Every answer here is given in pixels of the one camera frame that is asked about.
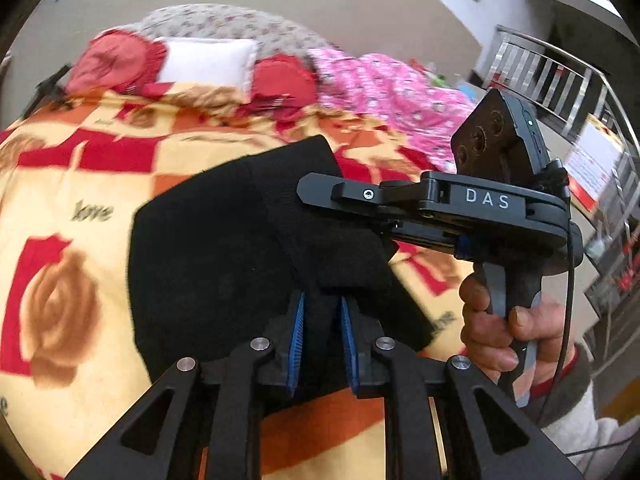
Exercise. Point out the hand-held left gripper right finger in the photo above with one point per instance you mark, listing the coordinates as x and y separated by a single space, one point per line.
347 340

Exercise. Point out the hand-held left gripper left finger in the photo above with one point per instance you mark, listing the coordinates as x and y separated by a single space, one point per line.
298 330

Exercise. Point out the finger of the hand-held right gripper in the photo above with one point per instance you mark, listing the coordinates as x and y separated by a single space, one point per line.
425 237
360 192

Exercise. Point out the black pants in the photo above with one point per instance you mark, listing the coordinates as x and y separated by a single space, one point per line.
210 260

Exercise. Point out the person's right forearm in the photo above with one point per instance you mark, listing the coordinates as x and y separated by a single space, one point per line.
575 410

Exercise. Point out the person's right hand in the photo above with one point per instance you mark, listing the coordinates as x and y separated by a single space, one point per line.
530 320

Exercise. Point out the white red-framed board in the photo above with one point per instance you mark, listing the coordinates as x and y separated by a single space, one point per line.
595 160

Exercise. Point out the pink penguin printed quilt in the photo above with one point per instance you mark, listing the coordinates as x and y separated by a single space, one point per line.
390 90

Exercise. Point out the red heart-shaped pillow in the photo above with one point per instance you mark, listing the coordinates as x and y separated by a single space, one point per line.
110 60
285 80

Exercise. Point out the stainless steel railing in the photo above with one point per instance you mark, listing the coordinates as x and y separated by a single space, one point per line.
530 65

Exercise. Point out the white pillow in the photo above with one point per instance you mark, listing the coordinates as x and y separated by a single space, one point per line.
205 60

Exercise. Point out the floral bed headboard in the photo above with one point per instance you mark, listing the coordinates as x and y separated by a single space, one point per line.
240 22

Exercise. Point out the rose printed blanket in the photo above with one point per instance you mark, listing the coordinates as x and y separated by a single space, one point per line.
50 185

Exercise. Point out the black clamp stand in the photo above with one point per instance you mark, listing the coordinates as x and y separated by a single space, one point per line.
50 82

